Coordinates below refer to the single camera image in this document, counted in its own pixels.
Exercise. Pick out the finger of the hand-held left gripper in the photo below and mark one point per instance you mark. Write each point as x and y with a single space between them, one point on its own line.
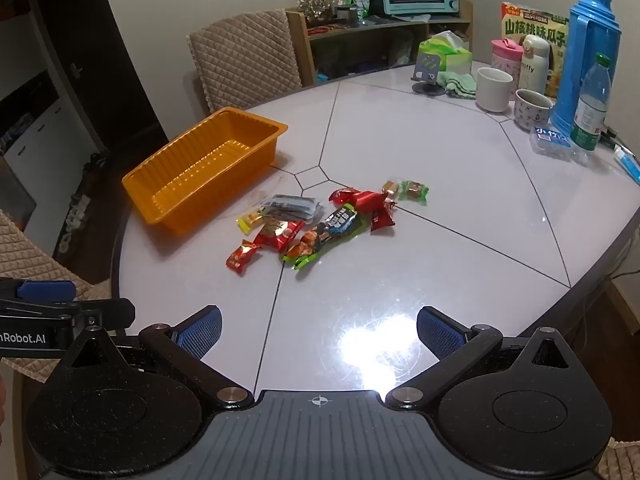
45 290
100 310

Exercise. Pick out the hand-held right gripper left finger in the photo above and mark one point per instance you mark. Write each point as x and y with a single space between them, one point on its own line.
200 332

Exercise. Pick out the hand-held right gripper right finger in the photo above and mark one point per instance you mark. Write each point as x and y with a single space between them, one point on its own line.
440 332

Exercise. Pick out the small orange-red snack packet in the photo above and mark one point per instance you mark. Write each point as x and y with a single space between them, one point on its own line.
242 257

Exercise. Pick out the yellow candy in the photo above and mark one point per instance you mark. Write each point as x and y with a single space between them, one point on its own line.
250 221

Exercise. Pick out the red packet with face print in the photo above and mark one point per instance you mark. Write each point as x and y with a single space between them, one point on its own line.
275 235

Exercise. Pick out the small red candy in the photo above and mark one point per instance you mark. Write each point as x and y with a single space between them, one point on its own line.
382 220

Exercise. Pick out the orange plastic tray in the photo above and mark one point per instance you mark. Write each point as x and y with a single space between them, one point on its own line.
165 200

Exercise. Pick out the green candy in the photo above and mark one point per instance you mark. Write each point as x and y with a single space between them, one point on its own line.
414 191

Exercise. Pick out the clear brown candy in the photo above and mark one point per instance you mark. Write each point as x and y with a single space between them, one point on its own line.
390 189

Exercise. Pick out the green black sausage packet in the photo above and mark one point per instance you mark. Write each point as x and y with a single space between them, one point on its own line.
330 227

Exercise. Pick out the grey seaweed packet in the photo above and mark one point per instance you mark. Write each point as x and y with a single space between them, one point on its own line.
292 206

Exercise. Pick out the bright red candy packet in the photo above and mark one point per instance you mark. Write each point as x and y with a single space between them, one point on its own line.
342 195

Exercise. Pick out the quilted beige chair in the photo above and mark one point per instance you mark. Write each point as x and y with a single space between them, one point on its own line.
240 60
25 250
622 460

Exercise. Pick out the row of shoes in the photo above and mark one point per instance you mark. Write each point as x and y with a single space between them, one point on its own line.
72 220

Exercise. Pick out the white cabinet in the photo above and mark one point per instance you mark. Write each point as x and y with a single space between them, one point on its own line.
40 140

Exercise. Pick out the dark wooden door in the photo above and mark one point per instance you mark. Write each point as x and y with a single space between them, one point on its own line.
90 85

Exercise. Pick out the blue tissue packet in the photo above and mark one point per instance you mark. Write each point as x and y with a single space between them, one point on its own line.
550 141

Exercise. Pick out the patterned white cup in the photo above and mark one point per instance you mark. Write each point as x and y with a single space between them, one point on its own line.
532 110

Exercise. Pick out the green cloth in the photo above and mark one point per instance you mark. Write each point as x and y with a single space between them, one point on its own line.
460 85

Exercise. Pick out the plain white cup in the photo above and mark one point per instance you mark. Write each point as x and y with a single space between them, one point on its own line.
494 90

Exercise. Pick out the blue white tube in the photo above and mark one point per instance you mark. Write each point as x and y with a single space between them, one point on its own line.
629 162

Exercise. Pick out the water bottle with green label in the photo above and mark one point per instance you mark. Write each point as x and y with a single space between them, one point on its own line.
590 120

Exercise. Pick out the grey phone stand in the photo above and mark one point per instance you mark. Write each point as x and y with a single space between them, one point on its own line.
429 65

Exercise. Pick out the green tissue pack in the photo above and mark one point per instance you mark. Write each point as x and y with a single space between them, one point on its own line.
450 55

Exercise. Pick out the pink bottle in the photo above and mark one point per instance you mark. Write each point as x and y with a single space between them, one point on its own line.
506 57

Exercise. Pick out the white thermos bottle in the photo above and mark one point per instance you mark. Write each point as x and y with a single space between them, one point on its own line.
534 65

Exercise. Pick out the wooden shelf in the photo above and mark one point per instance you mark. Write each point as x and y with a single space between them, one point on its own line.
380 27

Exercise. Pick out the red package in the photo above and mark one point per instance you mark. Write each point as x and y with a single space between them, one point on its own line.
327 30

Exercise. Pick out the yellow green seed bag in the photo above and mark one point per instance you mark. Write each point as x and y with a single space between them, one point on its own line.
535 22

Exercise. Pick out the metal tin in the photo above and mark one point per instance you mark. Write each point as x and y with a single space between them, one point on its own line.
347 16

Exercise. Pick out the blue thermos flask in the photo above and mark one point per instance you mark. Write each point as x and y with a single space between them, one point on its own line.
590 25

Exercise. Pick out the clear jar with orange lid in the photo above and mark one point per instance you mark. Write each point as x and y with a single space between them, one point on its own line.
315 7

